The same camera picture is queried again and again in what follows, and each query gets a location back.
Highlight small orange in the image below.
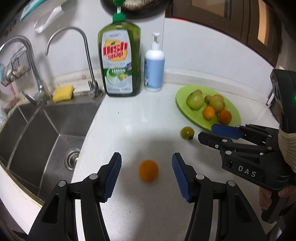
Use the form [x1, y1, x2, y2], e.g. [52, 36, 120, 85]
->
[138, 160, 159, 182]
[202, 106, 216, 121]

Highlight dark green small fruit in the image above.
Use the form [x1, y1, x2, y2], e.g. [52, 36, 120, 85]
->
[180, 126, 195, 140]

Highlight yellow green apple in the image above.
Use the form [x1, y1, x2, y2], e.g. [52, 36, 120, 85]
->
[208, 97, 225, 114]

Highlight large orange mandarin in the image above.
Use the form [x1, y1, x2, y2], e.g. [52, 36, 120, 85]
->
[212, 94, 224, 100]

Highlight brown kiwi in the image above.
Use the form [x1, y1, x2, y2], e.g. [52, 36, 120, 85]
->
[204, 95, 212, 103]

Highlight knit sleeve forearm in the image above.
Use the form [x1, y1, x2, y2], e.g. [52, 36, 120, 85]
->
[278, 128, 296, 172]

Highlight right hand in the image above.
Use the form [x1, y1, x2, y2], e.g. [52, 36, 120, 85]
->
[258, 182, 296, 212]

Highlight green plate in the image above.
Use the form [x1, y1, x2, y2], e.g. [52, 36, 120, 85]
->
[175, 84, 242, 132]

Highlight steel sink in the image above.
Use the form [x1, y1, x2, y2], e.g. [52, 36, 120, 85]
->
[1, 96, 103, 203]

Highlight white blue pump bottle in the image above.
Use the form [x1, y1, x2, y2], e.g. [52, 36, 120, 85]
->
[144, 33, 165, 92]

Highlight large chrome faucet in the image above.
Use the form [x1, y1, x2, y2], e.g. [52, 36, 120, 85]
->
[1, 35, 52, 106]

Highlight yellow sponge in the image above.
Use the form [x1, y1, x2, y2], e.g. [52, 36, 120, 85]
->
[52, 85, 74, 102]

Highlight tall curved faucet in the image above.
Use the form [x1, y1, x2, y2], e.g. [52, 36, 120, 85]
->
[45, 26, 102, 100]

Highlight green dish soap bottle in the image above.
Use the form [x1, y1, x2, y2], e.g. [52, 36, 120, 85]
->
[98, 1, 141, 97]

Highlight teal bag box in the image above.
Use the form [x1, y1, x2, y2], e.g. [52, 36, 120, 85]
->
[20, 0, 47, 21]

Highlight dark wooden window frame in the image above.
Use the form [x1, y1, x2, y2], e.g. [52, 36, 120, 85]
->
[166, 0, 281, 67]

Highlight wire basket on wall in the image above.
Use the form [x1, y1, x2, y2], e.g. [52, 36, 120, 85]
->
[1, 46, 31, 86]

